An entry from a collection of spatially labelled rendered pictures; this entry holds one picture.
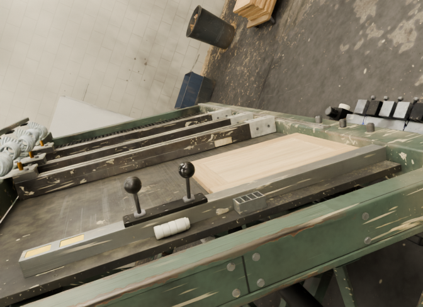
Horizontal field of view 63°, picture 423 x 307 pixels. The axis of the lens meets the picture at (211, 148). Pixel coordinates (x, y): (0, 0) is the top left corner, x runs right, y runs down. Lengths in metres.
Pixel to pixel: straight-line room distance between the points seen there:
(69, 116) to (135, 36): 2.16
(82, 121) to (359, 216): 4.42
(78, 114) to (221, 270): 4.38
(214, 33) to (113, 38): 1.80
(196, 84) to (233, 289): 4.93
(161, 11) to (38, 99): 2.55
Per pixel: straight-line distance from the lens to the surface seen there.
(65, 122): 4.90
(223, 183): 0.99
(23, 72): 6.36
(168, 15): 6.53
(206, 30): 5.48
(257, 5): 4.28
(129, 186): 0.73
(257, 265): 0.64
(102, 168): 1.41
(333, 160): 0.99
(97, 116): 4.88
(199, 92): 5.44
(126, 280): 0.60
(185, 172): 0.74
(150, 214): 0.81
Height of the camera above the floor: 1.67
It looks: 21 degrees down
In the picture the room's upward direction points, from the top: 72 degrees counter-clockwise
